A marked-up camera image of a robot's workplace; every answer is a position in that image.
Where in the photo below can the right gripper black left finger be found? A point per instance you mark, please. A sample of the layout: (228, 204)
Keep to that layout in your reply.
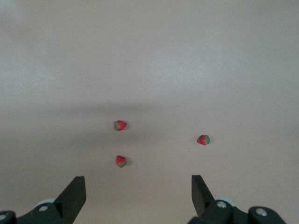
(70, 200)

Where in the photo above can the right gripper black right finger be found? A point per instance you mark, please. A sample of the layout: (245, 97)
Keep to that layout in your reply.
(203, 198)

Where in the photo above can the small red toy strawberry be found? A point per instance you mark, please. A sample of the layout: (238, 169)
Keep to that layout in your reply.
(202, 140)
(121, 161)
(121, 125)

